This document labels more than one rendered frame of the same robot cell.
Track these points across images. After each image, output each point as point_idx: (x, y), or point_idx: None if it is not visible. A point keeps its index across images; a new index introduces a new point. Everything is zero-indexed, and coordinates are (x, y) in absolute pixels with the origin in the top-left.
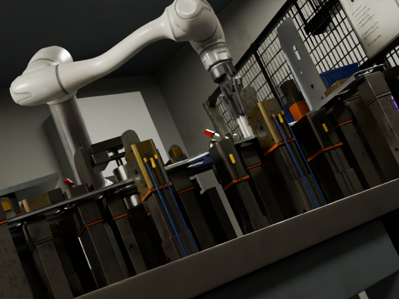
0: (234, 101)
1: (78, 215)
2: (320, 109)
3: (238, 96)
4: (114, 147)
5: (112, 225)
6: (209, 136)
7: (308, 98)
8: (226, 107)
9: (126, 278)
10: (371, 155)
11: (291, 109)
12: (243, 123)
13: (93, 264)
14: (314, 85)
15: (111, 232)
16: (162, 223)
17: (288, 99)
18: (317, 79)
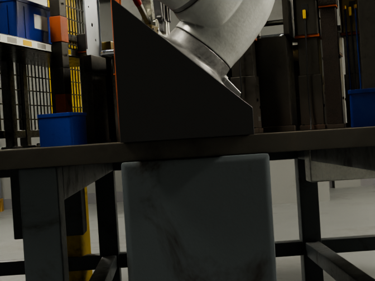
0: (167, 8)
1: (341, 44)
2: (91, 45)
3: (169, 9)
4: None
5: None
6: (139, 0)
7: (86, 29)
8: (160, 3)
9: (292, 99)
10: None
11: (62, 19)
12: (168, 29)
13: (341, 82)
14: (94, 25)
15: (290, 52)
16: None
17: (62, 9)
18: (96, 24)
